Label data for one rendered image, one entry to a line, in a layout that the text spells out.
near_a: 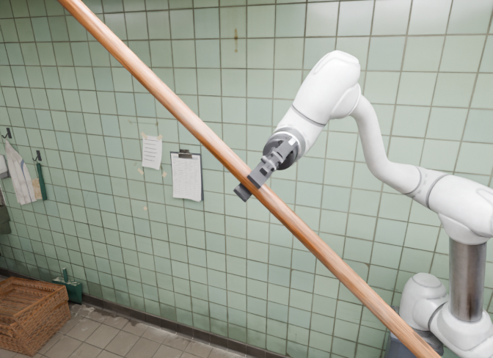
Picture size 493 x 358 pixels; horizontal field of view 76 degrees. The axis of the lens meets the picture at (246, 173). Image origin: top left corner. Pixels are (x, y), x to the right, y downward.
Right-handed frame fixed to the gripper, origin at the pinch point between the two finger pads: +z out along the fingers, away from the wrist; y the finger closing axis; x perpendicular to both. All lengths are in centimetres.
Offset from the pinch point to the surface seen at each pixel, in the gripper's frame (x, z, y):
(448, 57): -24, -121, -46
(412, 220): -76, -120, 16
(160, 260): 6, -119, 173
